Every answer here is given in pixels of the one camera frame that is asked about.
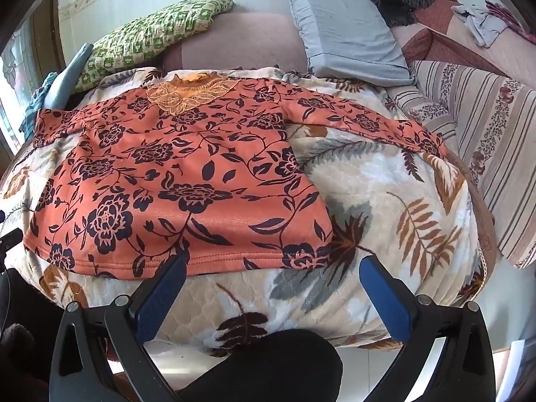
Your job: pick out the teal patterned cloth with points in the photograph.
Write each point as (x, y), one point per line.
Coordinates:
(27, 126)

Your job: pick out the leaf pattern fleece blanket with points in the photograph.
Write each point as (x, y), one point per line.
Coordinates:
(419, 214)

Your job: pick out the mauve quilted mattress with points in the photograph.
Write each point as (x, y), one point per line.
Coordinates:
(250, 40)

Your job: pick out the red pink patchwork quilt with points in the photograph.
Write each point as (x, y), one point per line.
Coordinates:
(439, 35)

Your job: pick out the black trouser knee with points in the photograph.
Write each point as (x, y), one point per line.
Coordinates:
(290, 365)

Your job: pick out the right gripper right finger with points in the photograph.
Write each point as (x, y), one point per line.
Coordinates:
(464, 371)

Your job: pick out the green white checkered pillow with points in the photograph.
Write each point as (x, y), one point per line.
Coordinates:
(142, 39)

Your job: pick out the white crumpled cloth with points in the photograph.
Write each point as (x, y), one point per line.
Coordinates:
(483, 26)

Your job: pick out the blue folded cloth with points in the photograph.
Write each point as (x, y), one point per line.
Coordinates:
(63, 85)

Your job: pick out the light blue pillow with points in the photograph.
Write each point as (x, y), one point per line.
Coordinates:
(348, 39)

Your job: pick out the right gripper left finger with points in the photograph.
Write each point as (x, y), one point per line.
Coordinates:
(80, 371)

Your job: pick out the orange floral blouse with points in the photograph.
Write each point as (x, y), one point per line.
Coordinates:
(201, 169)

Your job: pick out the striped floral quilt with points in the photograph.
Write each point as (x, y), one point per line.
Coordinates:
(488, 121)

